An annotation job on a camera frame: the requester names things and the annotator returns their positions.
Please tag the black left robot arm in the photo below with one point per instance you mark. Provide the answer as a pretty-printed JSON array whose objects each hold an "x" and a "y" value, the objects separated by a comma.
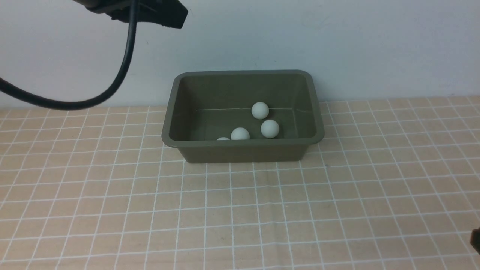
[{"x": 169, "y": 13}]

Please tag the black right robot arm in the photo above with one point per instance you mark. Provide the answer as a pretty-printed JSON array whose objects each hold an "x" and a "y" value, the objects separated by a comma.
[{"x": 475, "y": 239}]

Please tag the olive green plastic bin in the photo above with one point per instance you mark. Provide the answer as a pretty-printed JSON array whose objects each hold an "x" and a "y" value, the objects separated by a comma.
[{"x": 204, "y": 106}]

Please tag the checkered peach tablecloth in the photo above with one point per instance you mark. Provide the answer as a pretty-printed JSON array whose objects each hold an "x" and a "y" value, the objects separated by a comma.
[{"x": 393, "y": 186}]

